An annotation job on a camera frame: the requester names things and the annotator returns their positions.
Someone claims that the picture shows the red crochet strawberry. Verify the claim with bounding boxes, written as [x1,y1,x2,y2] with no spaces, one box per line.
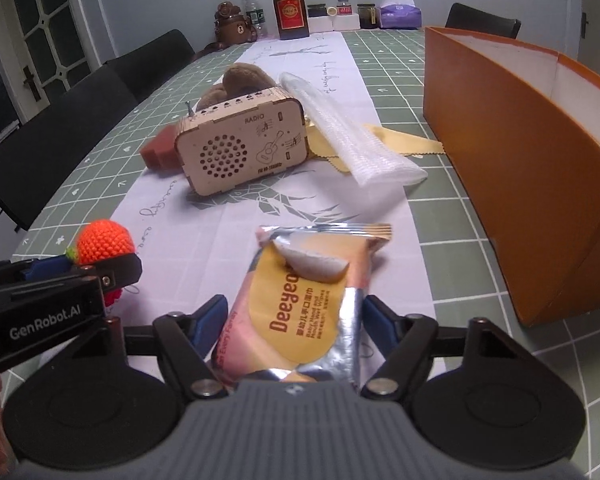
[65,219,135,309]

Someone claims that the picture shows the Deeyeo wet wipes pack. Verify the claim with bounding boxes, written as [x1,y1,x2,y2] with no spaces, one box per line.
[212,223,392,387]

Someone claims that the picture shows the dark red sponge block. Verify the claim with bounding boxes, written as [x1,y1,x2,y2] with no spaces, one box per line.
[140,124,182,172]

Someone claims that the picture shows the clear bubble wrap bag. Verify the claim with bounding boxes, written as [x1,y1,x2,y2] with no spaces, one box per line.
[279,72,428,186]

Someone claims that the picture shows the yellow microfiber cloth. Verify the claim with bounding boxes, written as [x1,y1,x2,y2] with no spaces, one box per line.
[306,122,445,174]

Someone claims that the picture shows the brown plush knot toy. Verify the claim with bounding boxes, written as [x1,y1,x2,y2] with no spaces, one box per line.
[196,63,276,110]

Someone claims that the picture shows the green grid tablecloth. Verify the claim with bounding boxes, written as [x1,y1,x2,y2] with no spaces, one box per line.
[14,32,600,479]

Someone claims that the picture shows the black chair left near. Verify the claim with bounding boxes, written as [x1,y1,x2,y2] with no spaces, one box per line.
[0,66,137,230]

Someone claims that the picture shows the black chair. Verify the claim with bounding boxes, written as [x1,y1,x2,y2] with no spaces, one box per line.
[445,2,521,39]
[0,66,137,230]
[105,29,195,103]

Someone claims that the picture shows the wooden radio box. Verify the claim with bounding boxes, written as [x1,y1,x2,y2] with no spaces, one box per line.
[174,87,308,196]

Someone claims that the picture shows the black chair left far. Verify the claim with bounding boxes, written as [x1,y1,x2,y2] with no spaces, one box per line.
[105,29,195,103]

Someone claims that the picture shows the orange cardboard storage box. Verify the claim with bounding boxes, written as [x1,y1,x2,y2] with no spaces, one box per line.
[424,27,600,326]

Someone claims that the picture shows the glass paned door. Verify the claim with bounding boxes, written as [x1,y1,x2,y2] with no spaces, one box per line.
[0,0,99,122]

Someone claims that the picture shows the brown bear figurine jar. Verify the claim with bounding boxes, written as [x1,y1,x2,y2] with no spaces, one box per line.
[214,1,258,50]

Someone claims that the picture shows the clear plastic water bottle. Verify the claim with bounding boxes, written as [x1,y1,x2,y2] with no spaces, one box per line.
[242,0,268,39]

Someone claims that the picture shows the brown liquor bottle red label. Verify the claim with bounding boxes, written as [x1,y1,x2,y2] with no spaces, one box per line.
[273,0,310,40]

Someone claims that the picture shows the white box stand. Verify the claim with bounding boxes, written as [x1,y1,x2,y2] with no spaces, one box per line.
[308,14,361,34]

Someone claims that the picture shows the purple tissue pack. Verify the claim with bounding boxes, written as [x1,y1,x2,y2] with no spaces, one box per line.
[379,0,422,29]

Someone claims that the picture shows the dark glass jar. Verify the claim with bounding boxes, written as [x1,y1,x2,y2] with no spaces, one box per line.
[358,3,379,29]

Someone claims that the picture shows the black chair far right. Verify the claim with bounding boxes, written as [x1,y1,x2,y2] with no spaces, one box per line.
[445,2,521,39]

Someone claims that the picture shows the small black jar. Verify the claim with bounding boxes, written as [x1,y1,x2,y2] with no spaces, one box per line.
[308,3,328,18]

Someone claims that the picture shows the small red label bottle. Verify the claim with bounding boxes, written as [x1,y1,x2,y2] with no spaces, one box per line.
[337,0,352,15]

